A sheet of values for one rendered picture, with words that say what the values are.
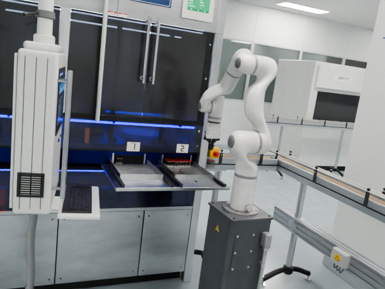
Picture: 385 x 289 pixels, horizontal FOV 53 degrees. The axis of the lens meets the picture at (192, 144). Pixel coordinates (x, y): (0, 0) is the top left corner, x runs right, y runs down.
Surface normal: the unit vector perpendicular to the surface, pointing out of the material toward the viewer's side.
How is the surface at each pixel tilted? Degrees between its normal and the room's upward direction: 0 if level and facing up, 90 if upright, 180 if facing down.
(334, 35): 90
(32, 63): 90
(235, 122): 90
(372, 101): 90
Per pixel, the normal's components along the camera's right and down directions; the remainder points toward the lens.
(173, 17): 0.38, 0.22
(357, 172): -0.92, -0.04
